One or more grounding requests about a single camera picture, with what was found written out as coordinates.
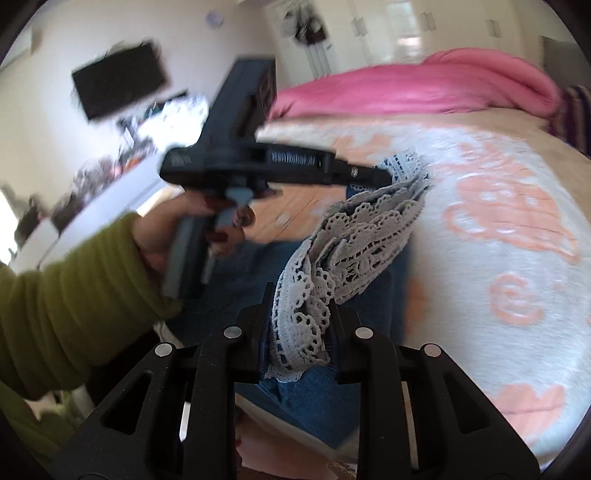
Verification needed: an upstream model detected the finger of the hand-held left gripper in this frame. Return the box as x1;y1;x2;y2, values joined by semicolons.
332;161;394;191

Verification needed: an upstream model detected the person's left hand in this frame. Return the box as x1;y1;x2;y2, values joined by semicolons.
132;192;256;278

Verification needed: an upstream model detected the pink duvet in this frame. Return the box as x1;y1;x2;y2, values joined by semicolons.
268;48;562;121

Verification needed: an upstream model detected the grey headboard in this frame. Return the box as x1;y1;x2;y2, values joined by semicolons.
541;36;591;89

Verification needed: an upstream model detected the white desk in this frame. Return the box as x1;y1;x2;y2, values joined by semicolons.
8;152;186;274

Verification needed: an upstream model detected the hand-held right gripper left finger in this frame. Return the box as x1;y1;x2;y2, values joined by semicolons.
62;281;276;480

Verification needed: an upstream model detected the cream orange printed blanket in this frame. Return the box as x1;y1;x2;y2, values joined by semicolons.
245;108;591;468

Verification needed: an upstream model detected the blue denim pants lace trim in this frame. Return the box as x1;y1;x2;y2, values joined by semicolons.
152;148;433;454

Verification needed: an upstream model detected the black hanging bag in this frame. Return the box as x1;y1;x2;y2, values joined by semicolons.
299;16;328;46

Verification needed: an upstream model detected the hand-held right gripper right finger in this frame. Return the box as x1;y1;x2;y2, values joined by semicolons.
327;300;542;480

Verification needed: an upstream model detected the purple striped pillow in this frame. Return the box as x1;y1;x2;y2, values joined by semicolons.
549;85;591;158

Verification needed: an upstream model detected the person's left forearm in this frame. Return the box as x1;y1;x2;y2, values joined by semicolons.
0;211;185;403

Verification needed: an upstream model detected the black wall television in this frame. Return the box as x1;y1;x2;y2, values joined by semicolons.
71;40;168;123

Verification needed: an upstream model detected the white wardrobe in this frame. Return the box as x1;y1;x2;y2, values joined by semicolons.
344;0;509;66

